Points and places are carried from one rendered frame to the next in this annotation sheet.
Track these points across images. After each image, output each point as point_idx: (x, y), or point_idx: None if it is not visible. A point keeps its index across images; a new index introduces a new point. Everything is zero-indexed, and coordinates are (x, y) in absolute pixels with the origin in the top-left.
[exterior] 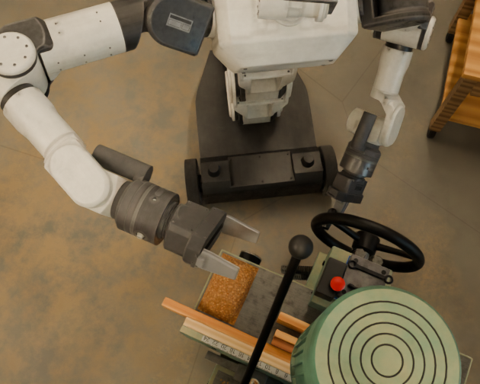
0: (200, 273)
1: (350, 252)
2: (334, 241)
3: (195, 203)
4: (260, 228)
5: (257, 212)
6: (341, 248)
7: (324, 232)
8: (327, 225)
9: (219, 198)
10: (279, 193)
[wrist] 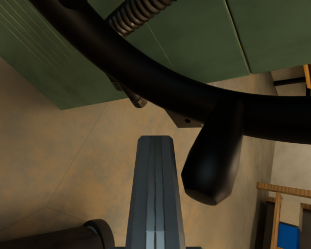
0: (96, 158)
1: (85, 4)
2: (146, 67)
3: (102, 226)
4: (24, 198)
5: (20, 218)
6: (117, 35)
7: (214, 97)
8: (243, 115)
9: (76, 233)
10: None
